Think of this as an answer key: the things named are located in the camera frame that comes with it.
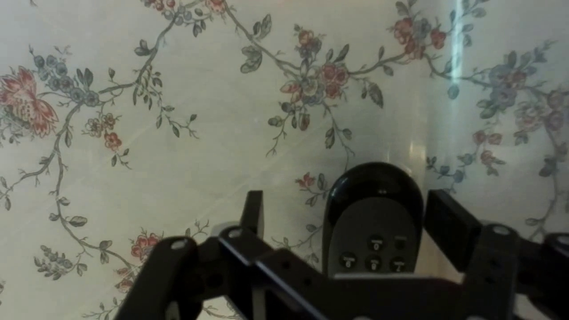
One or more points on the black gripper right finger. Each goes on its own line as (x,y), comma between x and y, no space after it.
(504,267)

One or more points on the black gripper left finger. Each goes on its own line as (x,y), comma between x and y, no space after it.
(163,277)

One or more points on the black grey remote control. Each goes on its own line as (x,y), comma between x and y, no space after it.
(371,219)

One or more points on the clear plastic storage bin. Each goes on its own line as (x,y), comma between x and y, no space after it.
(509,148)

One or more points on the floral patterned tablecloth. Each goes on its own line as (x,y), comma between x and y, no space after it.
(179,135)

